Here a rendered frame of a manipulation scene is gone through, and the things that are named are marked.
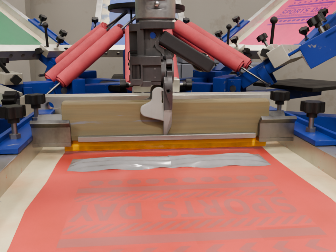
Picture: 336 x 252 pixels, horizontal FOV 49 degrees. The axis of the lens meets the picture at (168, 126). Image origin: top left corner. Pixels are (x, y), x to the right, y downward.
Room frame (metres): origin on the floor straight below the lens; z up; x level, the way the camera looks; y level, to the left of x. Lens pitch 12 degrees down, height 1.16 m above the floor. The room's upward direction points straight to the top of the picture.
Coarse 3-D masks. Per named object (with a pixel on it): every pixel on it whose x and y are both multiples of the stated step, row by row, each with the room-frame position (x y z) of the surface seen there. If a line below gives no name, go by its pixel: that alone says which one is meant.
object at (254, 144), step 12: (156, 144) 0.72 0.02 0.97; (168, 144) 0.72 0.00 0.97; (180, 144) 0.73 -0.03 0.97; (192, 144) 0.73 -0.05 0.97; (204, 144) 0.73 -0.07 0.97; (216, 144) 0.73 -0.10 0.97; (228, 144) 0.74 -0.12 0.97; (240, 144) 0.74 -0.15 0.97; (252, 144) 0.74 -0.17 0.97; (264, 144) 0.74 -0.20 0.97
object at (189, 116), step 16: (64, 112) 0.69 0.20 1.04; (80, 112) 0.70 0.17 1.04; (96, 112) 0.70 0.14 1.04; (112, 112) 0.70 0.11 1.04; (128, 112) 0.71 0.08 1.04; (176, 112) 0.71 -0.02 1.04; (192, 112) 0.72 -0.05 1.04; (208, 112) 0.72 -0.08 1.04; (224, 112) 0.72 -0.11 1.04; (240, 112) 0.73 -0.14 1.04; (256, 112) 0.73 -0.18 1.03; (80, 128) 0.70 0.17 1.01; (96, 128) 0.70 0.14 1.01; (112, 128) 0.70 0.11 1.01; (128, 128) 0.71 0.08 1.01; (144, 128) 0.71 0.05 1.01; (160, 128) 0.71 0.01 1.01; (176, 128) 0.71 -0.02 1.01; (192, 128) 0.72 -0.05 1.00; (208, 128) 0.72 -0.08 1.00; (224, 128) 0.72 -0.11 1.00; (240, 128) 0.73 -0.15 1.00; (256, 128) 0.73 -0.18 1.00
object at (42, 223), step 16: (64, 160) 0.67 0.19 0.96; (64, 176) 0.58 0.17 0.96; (80, 176) 0.58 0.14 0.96; (96, 176) 0.58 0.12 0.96; (112, 176) 0.58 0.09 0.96; (128, 176) 0.58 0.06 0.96; (144, 176) 0.58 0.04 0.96; (160, 176) 0.58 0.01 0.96; (48, 192) 0.51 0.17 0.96; (64, 192) 0.51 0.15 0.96; (32, 208) 0.46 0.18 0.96; (48, 208) 0.46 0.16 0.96; (64, 208) 0.46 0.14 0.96; (32, 224) 0.41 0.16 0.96; (48, 224) 0.41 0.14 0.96; (64, 224) 0.41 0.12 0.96; (16, 240) 0.37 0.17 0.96; (32, 240) 0.37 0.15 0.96; (48, 240) 0.37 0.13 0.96
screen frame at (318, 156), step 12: (288, 144) 0.75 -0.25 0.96; (300, 144) 0.69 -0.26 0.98; (312, 144) 0.65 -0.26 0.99; (0, 156) 0.58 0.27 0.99; (12, 156) 0.58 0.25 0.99; (24, 156) 0.62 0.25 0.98; (300, 156) 0.69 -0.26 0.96; (312, 156) 0.64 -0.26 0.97; (324, 156) 0.60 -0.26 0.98; (0, 168) 0.52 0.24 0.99; (12, 168) 0.55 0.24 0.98; (24, 168) 0.61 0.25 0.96; (324, 168) 0.60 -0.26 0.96; (0, 180) 0.50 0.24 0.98; (12, 180) 0.55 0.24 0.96; (0, 192) 0.49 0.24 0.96
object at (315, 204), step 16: (272, 160) 0.67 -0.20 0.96; (176, 176) 0.58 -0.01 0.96; (192, 176) 0.58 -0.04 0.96; (272, 176) 0.58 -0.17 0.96; (288, 176) 0.58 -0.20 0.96; (288, 192) 0.51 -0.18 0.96; (304, 192) 0.51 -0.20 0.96; (320, 192) 0.51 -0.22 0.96; (304, 208) 0.46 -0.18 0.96; (320, 208) 0.46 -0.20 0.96; (320, 224) 0.41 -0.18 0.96
